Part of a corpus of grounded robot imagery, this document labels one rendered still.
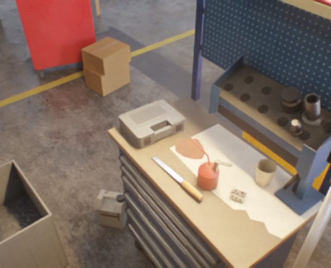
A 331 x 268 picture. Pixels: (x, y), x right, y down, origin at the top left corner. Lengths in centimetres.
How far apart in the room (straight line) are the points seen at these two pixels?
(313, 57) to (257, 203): 58
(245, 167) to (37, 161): 195
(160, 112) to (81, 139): 156
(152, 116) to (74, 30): 230
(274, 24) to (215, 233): 79
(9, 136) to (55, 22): 121
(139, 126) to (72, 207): 120
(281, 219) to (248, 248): 19
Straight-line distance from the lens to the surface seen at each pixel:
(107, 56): 347
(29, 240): 199
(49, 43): 386
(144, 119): 165
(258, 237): 134
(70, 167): 293
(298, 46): 135
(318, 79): 134
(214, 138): 167
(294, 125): 123
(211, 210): 138
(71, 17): 378
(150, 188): 156
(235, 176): 151
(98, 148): 304
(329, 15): 103
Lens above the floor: 205
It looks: 41 degrees down
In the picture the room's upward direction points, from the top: straight up
